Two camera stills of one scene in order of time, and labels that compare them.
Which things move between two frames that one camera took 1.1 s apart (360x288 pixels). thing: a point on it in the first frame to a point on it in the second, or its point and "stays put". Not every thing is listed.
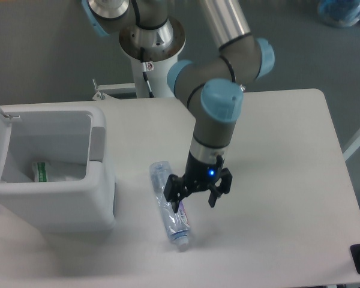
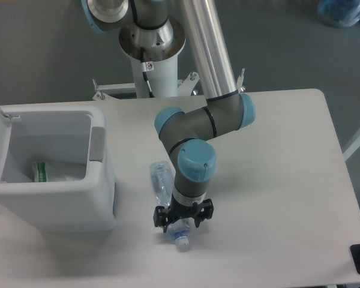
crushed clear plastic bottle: (178, 221) stays put
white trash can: (48, 168) stays put
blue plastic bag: (346, 13) stays put
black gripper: (199, 175) to (177, 211)
